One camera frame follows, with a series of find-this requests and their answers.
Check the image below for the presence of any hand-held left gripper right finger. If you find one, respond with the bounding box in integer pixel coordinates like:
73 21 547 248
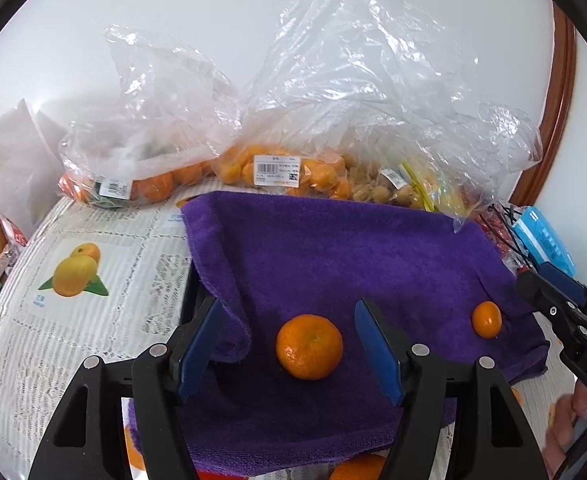
354 298 549 480

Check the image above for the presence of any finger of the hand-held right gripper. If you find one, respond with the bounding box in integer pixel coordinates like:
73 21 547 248
517 270 587 346
538 261 587 331

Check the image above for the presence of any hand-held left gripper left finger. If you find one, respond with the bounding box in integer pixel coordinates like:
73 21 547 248
27 296 234 480

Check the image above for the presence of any large tangerine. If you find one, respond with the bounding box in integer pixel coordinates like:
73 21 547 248
276 314 344 381

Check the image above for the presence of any person's right hand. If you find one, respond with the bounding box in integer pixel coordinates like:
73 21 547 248
546 379 587 480

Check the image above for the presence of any blue packet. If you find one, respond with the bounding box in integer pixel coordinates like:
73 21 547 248
511 205 577 276

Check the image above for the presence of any small tangerine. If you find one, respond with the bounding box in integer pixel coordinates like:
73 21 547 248
472 301 503 338

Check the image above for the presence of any red mesh bag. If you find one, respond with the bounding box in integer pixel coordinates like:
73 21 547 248
478 202 529 271

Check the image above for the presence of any purple towel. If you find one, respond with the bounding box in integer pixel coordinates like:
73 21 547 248
123 191 549 476

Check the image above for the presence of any yellow zip bag of fruit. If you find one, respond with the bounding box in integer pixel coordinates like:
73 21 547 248
398 160 479 221

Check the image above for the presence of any bag of husk cherries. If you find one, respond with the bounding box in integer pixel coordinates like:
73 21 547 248
346 162 427 208

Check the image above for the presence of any labelled bag of kumquats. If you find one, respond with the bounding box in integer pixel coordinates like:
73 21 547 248
213 142 354 201

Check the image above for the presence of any red packet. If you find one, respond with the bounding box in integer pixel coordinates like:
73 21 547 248
0 215 26 246

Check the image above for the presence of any clear bag of tangerines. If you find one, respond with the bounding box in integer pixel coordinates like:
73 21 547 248
56 25 244 208

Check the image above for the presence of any white paper bag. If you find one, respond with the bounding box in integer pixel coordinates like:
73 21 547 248
0 100 69 233

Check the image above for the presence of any large clear plastic bag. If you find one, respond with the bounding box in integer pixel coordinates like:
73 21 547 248
213 0 544 233

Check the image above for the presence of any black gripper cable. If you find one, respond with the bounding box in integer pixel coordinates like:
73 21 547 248
553 400 587 480

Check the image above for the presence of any wooden door frame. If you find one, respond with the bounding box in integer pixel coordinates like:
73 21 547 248
511 0 577 206

